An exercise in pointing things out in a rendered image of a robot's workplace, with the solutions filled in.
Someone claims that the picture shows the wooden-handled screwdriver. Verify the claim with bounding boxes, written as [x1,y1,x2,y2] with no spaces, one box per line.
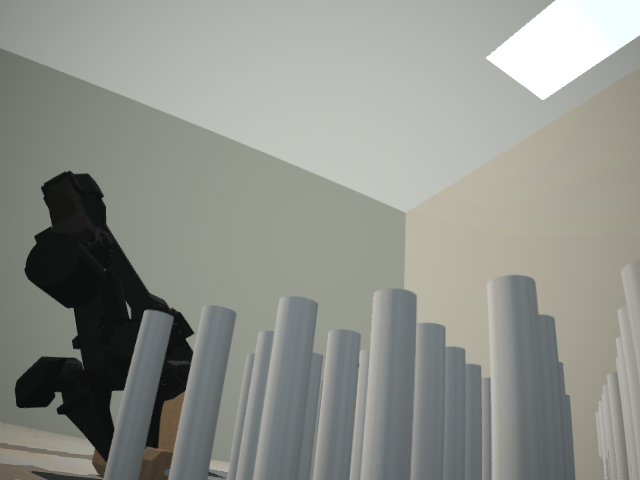
[92,446,174,480]

